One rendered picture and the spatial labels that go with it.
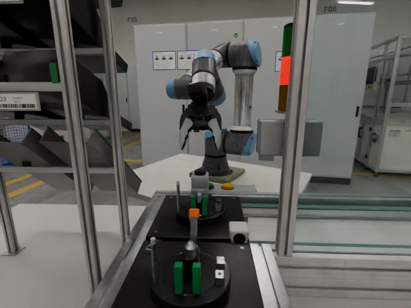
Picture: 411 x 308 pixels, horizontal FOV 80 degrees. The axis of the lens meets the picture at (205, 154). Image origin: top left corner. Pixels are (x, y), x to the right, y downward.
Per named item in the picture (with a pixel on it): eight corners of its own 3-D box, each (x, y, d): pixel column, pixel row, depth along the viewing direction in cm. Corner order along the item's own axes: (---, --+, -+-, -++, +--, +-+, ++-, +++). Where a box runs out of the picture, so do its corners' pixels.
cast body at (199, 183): (193, 190, 70) (192, 166, 68) (208, 190, 70) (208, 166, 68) (190, 203, 62) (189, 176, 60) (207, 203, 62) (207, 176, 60)
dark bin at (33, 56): (91, 130, 73) (95, 106, 74) (131, 131, 70) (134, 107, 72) (-5, 87, 46) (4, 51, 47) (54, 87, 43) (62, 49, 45)
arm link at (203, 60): (219, 63, 84) (211, 43, 77) (219, 88, 79) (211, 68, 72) (198, 69, 86) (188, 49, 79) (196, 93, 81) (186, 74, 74)
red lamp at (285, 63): (276, 84, 50) (278, 59, 49) (301, 84, 50) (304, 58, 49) (283, 84, 45) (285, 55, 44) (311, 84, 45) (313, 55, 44)
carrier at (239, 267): (144, 247, 56) (140, 197, 53) (249, 250, 55) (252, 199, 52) (92, 359, 33) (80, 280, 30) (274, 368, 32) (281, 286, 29)
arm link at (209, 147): (210, 149, 139) (210, 125, 135) (232, 152, 133) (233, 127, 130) (200, 154, 128) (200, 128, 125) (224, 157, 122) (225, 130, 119)
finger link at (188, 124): (184, 157, 68) (197, 132, 71) (181, 147, 62) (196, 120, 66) (174, 154, 68) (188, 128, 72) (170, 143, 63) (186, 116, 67)
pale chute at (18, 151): (55, 189, 80) (62, 176, 83) (91, 192, 78) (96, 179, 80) (-25, 141, 57) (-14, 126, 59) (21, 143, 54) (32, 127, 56)
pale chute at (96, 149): (101, 190, 80) (106, 177, 82) (137, 194, 77) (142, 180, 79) (38, 142, 56) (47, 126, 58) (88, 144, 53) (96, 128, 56)
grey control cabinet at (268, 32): (240, 168, 431) (245, 28, 376) (287, 171, 416) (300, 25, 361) (238, 178, 380) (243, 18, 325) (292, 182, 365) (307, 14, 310)
